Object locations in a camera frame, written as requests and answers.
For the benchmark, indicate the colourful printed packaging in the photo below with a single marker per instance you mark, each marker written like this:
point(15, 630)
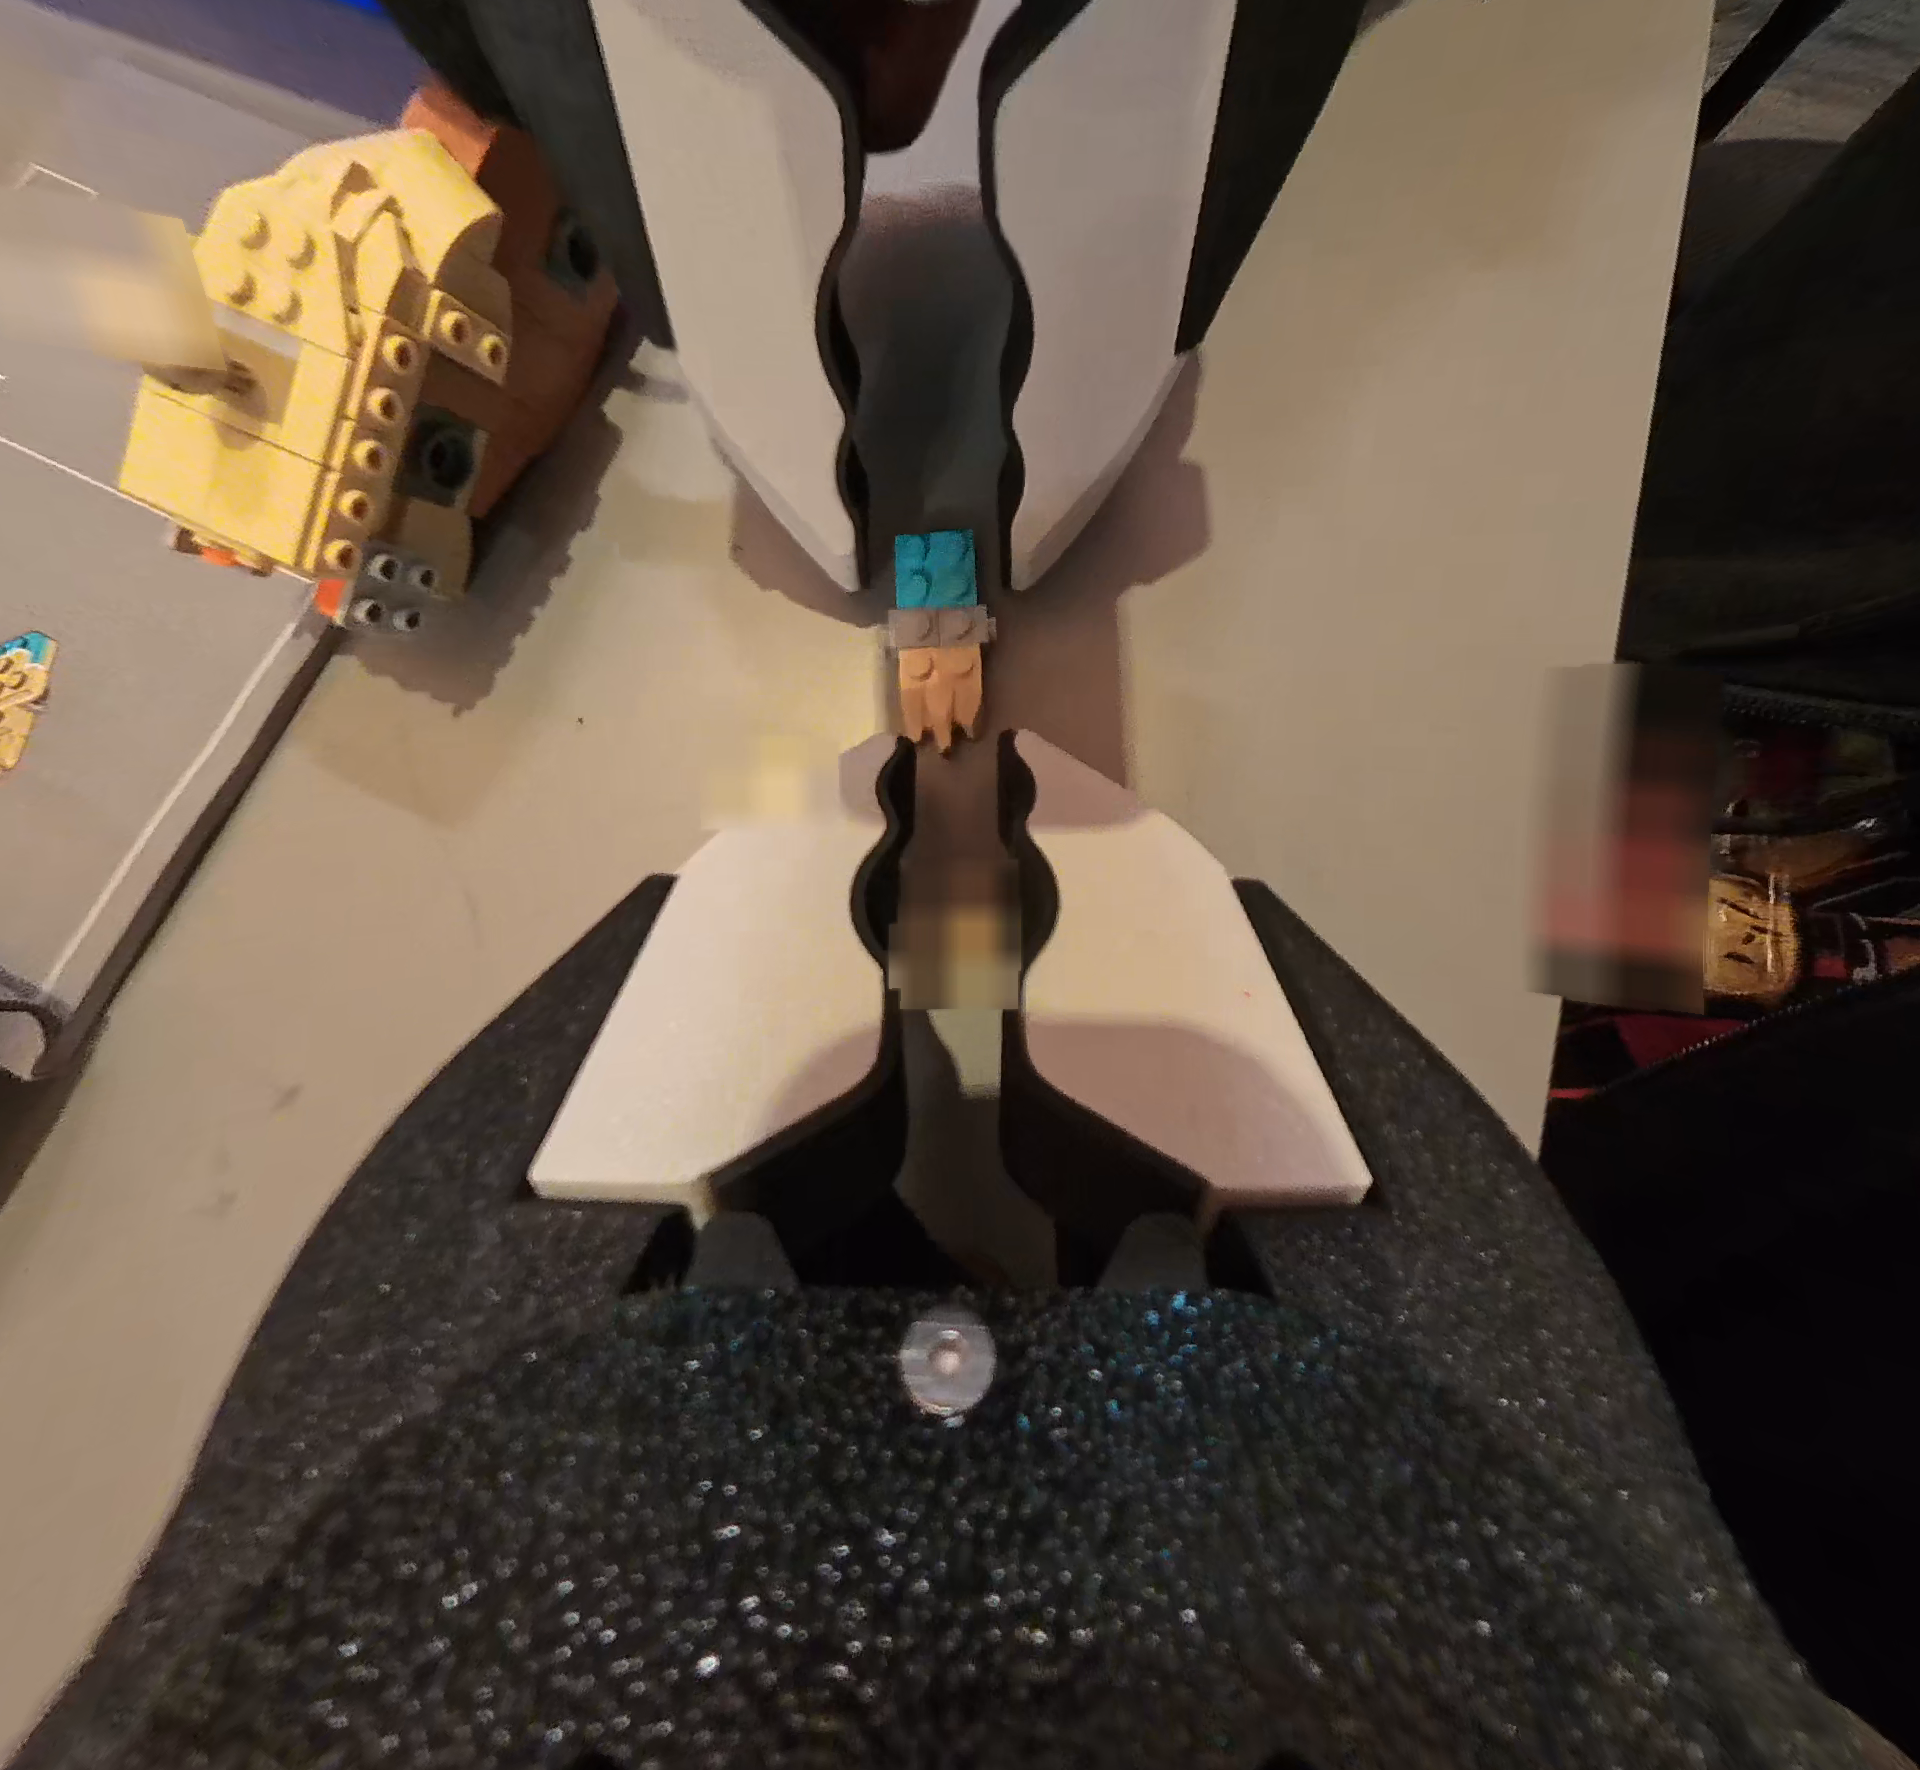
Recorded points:
point(1800, 901)

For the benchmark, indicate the tan claw toy plate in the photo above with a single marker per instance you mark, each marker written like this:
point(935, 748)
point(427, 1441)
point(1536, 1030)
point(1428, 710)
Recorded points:
point(942, 690)

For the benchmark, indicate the light grey desk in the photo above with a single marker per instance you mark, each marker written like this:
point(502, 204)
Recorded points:
point(1349, 452)

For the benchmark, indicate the black bag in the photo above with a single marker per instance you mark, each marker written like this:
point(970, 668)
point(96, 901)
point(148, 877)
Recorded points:
point(1769, 1275)

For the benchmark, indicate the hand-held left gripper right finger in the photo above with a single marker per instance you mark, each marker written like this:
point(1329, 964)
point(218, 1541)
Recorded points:
point(1184, 1020)

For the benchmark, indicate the grey building instruction booklet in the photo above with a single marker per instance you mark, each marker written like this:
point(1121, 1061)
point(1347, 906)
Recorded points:
point(120, 752)

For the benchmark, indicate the teal toy brick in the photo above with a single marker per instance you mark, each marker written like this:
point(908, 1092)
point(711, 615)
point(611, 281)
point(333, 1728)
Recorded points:
point(933, 573)

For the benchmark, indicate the tan and brown brick model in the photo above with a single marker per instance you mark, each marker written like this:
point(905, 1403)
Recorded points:
point(299, 345)

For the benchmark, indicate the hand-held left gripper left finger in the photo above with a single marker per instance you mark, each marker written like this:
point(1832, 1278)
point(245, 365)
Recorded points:
point(719, 1020)

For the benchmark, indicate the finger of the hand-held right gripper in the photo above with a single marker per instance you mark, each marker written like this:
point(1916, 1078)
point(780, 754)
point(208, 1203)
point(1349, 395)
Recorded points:
point(1109, 225)
point(719, 225)

